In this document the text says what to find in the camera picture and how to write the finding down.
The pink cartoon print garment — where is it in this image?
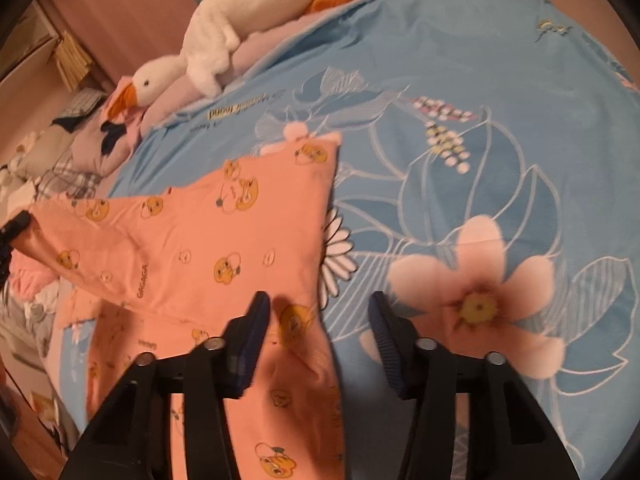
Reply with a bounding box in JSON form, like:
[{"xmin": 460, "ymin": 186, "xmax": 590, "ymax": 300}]
[{"xmin": 27, "ymin": 132, "xmax": 351, "ymax": 480}]

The blue floral duvet cover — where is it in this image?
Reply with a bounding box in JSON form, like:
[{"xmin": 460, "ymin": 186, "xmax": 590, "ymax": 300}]
[{"xmin": 45, "ymin": 0, "xmax": 640, "ymax": 480}]

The cardboard box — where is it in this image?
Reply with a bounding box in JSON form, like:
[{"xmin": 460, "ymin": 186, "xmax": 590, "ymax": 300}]
[{"xmin": 0, "ymin": 2, "xmax": 58, "ymax": 83}]

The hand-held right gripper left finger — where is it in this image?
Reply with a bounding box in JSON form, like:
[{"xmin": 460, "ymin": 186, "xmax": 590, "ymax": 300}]
[{"xmin": 57, "ymin": 291, "xmax": 272, "ymax": 480}]

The pink cloth with navy bow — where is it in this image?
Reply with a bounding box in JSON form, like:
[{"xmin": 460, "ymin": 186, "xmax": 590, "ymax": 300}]
[{"xmin": 97, "ymin": 77, "xmax": 146, "ymax": 158}]

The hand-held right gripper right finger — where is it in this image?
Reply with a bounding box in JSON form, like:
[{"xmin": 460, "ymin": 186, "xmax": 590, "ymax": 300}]
[{"xmin": 368, "ymin": 291, "xmax": 571, "ymax": 480}]

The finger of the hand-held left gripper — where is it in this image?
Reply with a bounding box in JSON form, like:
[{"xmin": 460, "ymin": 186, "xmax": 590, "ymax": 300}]
[{"xmin": 0, "ymin": 210, "xmax": 32, "ymax": 251}]

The pink ruffled cloth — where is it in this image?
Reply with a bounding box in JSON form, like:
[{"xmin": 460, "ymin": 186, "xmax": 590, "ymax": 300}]
[{"xmin": 7, "ymin": 249, "xmax": 63, "ymax": 303}]

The white goose plush toy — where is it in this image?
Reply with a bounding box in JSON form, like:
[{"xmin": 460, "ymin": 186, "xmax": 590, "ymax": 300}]
[{"xmin": 107, "ymin": 0, "xmax": 423, "ymax": 118}]

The lilac pillow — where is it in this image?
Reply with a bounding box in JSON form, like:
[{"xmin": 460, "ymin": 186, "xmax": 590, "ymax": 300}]
[{"xmin": 135, "ymin": 10, "xmax": 326, "ymax": 136}]

